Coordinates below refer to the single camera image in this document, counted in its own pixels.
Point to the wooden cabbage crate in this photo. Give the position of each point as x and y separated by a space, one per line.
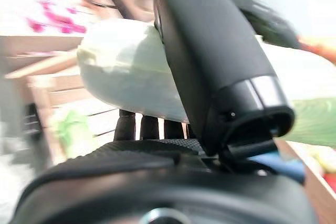
68 90

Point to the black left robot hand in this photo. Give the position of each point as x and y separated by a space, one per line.
270 24

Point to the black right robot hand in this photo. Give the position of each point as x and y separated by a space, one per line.
210 51

